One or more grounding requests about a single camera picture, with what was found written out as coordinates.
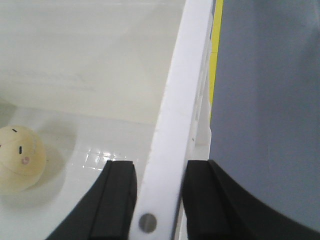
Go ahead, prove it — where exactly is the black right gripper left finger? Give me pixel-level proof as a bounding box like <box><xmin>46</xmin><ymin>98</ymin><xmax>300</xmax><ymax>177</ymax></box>
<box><xmin>48</xmin><ymin>160</ymin><xmax>137</xmax><ymax>240</ymax></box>

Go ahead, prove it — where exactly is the white plastic tote box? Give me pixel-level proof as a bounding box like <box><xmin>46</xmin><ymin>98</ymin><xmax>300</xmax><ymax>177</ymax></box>
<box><xmin>0</xmin><ymin>0</ymin><xmax>216</xmax><ymax>240</ymax></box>

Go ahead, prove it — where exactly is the cream egg plush green stripe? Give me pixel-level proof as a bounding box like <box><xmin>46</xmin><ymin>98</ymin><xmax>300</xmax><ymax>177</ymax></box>
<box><xmin>0</xmin><ymin>125</ymin><xmax>46</xmax><ymax>196</ymax></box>

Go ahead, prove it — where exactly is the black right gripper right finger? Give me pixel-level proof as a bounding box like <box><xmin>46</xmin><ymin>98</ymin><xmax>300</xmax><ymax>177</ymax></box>
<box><xmin>182</xmin><ymin>159</ymin><xmax>320</xmax><ymax>240</ymax></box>

